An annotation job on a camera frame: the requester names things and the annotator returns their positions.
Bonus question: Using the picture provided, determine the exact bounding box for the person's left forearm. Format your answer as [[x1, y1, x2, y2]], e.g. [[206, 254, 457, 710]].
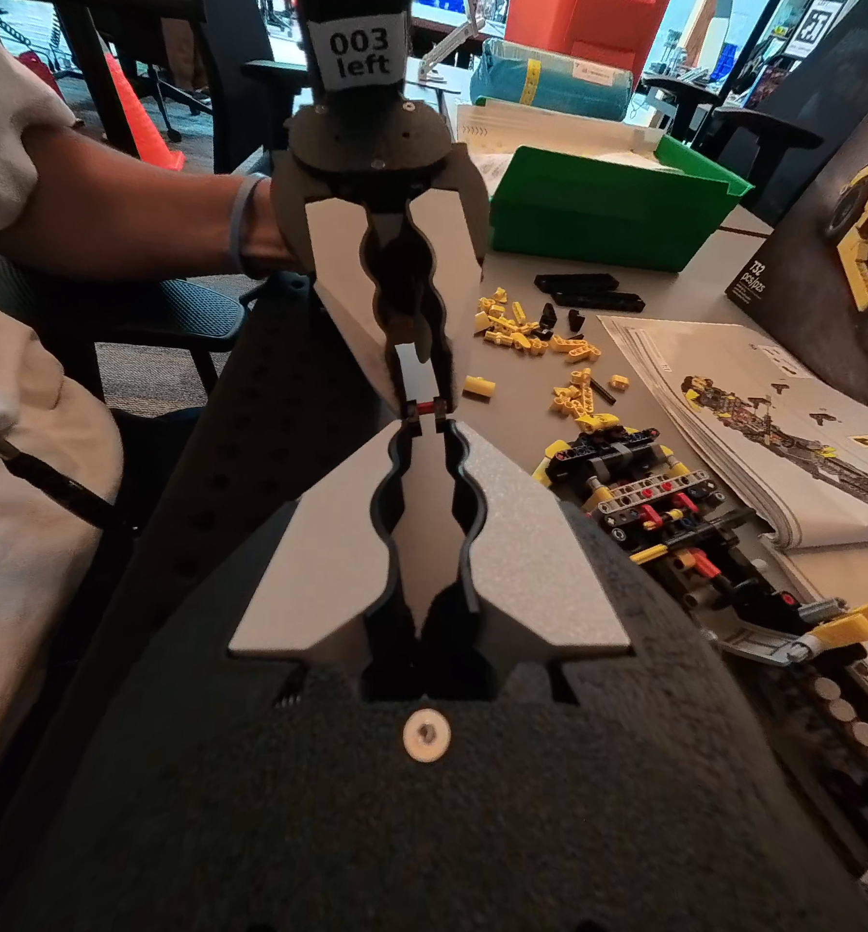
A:
[[0, 127, 249, 283]]

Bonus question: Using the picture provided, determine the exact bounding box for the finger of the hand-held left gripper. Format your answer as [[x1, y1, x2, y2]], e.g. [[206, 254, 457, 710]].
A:
[[305, 198, 407, 421], [407, 189, 487, 409]]

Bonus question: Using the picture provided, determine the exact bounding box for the person's left hand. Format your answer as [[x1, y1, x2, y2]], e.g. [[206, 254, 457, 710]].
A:
[[246, 181, 312, 278]]

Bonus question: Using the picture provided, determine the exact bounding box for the white cardboard sheet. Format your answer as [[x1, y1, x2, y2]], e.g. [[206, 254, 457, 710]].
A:
[[454, 100, 669, 155]]

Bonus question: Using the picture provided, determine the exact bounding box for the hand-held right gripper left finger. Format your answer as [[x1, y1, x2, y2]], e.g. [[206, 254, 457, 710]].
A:
[[226, 422, 414, 661]]

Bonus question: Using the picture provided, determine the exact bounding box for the pile of yellow lego pieces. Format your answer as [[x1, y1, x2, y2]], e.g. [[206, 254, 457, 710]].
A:
[[461, 285, 633, 432]]

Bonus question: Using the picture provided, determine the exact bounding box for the black neck strap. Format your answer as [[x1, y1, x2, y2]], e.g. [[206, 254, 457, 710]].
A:
[[0, 410, 127, 530]]

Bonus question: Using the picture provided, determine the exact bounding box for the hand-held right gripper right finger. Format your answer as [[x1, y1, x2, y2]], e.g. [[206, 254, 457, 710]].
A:
[[442, 418, 633, 661]]

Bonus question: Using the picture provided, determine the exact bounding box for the stack of black lego beams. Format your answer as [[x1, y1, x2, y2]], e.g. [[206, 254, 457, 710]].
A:
[[533, 271, 647, 314]]

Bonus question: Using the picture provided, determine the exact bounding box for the black armrest office chair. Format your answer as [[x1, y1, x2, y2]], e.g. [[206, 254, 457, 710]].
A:
[[638, 71, 825, 228]]

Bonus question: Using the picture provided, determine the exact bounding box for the yellow toy car set box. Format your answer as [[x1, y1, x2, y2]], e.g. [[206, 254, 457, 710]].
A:
[[723, 0, 868, 425]]

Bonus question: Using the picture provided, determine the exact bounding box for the orange traffic cone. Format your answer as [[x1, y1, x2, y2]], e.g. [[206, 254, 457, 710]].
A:
[[101, 50, 187, 173]]

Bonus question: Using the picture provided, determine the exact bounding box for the light blue plastic bag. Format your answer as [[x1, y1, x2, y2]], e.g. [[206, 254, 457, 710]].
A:
[[469, 36, 636, 122]]

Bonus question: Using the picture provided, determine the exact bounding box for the green plastic bin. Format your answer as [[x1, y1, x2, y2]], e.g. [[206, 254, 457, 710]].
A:
[[487, 133, 756, 275]]

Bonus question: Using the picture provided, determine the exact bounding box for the black dimpled pad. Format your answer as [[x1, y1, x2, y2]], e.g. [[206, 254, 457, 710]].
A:
[[110, 273, 400, 643]]

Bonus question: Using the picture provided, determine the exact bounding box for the lego car chassis model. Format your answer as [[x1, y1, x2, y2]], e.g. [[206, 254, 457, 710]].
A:
[[532, 411, 868, 875]]

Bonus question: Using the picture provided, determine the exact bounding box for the open instruction booklet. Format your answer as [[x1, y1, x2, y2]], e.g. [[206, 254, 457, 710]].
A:
[[596, 313, 868, 722]]

